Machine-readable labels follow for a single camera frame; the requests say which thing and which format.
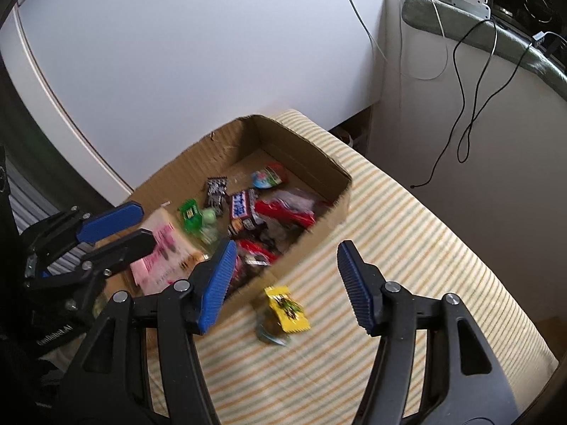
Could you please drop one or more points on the dark green candy packet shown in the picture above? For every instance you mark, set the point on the dark green candy packet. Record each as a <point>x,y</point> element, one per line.
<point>190,212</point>

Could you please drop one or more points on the grey stone window sill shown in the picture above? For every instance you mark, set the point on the grey stone window sill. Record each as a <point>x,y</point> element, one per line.
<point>545,66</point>

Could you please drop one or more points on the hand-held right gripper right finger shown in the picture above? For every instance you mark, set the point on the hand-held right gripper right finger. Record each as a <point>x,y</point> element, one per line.
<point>356,283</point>

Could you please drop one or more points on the red clear date packet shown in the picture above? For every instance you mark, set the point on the red clear date packet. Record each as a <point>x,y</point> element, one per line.
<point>257,250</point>
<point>283,214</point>

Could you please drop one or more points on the red braised egg packet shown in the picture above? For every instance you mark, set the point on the red braised egg packet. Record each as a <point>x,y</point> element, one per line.
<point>268,176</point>

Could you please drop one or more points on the grey striped cloth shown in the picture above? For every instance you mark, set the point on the grey striped cloth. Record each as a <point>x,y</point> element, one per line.
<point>31,203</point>

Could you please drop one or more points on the pink printed bread packet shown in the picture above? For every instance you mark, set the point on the pink printed bread packet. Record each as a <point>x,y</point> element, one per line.
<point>164,252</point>

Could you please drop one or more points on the cardboard box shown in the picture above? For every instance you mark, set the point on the cardboard box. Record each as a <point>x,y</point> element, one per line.
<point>283,146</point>

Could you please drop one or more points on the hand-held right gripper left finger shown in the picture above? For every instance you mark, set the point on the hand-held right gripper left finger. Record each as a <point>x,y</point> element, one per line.
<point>217,283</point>

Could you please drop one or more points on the black patterned snack packet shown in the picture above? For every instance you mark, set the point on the black patterned snack packet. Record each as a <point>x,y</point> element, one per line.
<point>216,192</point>

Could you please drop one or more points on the small chocolate bar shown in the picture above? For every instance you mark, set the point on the small chocolate bar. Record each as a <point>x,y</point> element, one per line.
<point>246,226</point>

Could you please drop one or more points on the yellow candy packet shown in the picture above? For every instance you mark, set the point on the yellow candy packet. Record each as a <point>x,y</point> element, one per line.
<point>285,307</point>

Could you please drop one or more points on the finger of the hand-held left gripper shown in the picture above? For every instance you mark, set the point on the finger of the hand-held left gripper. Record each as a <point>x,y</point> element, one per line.
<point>110,221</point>
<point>128,248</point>

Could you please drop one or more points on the brown chocolate bar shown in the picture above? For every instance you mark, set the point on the brown chocolate bar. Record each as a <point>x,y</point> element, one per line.
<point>241,203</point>

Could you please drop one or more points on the light green candy packet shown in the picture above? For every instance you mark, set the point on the light green candy packet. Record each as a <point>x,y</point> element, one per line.
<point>208,225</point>

